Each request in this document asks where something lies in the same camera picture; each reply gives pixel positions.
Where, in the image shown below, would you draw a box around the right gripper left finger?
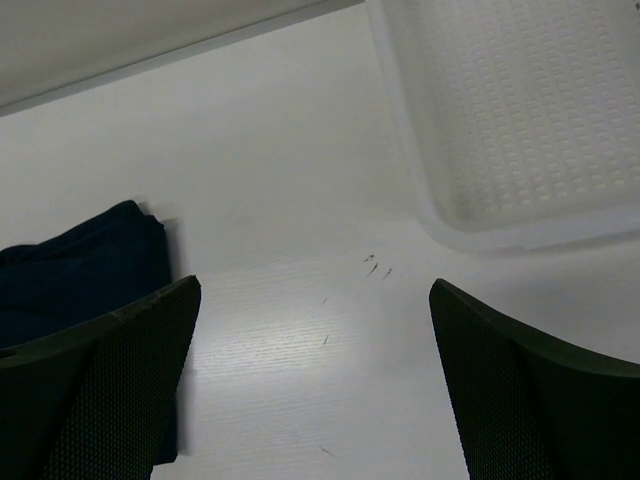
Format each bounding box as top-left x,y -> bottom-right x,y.
1,276 -> 201,479

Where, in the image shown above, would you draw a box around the white plastic basket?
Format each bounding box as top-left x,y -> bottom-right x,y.
366,1 -> 639,252

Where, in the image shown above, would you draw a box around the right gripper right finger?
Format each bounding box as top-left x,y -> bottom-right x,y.
429,279 -> 639,479

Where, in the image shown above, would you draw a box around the navy blue shorts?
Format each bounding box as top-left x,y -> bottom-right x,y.
1,200 -> 179,472

